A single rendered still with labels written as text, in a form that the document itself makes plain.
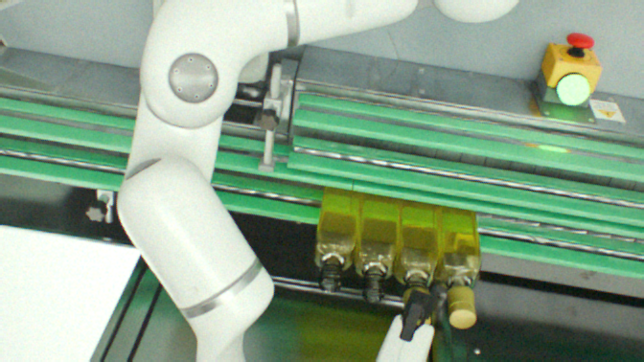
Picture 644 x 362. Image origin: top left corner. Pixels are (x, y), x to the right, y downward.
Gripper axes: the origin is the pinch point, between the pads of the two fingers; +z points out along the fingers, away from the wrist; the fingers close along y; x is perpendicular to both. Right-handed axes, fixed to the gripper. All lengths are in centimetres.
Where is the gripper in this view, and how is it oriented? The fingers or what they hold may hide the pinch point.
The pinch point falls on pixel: (416, 315)
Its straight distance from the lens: 95.7
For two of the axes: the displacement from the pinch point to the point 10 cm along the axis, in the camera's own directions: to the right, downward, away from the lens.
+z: 3.4, -5.0, 8.0
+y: 1.4, -8.1, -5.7
